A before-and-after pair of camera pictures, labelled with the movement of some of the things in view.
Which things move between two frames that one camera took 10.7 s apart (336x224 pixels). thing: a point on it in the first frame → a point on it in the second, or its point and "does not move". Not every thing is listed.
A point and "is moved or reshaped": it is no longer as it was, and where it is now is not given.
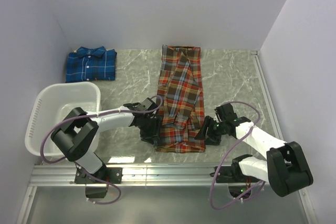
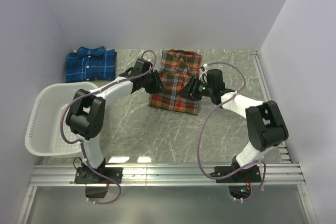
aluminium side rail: x=271 y=97 does not move
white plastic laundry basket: x=54 y=103 does not move
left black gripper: x=155 y=132 → x=157 y=87
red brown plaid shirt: x=180 y=100 is moved or reshaped
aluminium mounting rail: x=134 y=176 does not move
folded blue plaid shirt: x=87 y=64 does not move
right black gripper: x=212 y=140 → x=188 y=91
